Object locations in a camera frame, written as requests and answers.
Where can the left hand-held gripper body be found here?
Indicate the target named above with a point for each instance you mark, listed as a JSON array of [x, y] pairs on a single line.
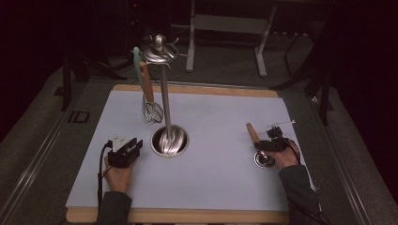
[[120, 156]]

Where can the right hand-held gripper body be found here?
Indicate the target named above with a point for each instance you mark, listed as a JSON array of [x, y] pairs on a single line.
[[277, 142]]

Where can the steel utensil stand with hooks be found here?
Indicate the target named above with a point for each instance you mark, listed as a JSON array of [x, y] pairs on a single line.
[[165, 103]]

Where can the person's right hand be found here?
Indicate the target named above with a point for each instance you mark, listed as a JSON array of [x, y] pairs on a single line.
[[287, 157]]

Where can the person's left hand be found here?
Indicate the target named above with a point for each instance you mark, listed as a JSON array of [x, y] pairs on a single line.
[[120, 178]]

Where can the white paper mat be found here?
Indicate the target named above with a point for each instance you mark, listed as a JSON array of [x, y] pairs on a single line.
[[219, 106]]

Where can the black floor stand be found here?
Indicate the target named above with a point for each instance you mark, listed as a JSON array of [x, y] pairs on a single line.
[[325, 97], [66, 87]]

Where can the grey metal frame stand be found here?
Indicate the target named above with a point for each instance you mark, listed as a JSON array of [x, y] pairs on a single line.
[[228, 24]]

